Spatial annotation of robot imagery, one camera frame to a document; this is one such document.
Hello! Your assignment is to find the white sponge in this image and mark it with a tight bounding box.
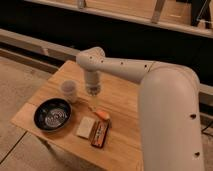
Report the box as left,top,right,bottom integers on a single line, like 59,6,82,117
76,116,95,139

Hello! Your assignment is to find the black bowl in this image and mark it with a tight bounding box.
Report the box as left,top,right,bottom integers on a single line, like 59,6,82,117
34,98,72,132

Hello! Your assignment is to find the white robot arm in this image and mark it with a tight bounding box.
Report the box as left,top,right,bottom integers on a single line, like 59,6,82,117
76,47,205,171

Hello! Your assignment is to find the clear plastic cup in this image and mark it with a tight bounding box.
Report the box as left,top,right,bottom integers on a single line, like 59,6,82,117
60,80,77,103

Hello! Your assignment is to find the orange pepper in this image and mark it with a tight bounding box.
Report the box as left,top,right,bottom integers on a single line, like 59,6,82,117
90,107,110,120

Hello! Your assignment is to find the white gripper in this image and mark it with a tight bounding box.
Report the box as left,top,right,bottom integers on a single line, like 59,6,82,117
84,71,101,110

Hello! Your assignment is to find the brown chocolate bar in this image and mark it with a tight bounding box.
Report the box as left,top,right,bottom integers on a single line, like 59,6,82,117
91,121,109,148

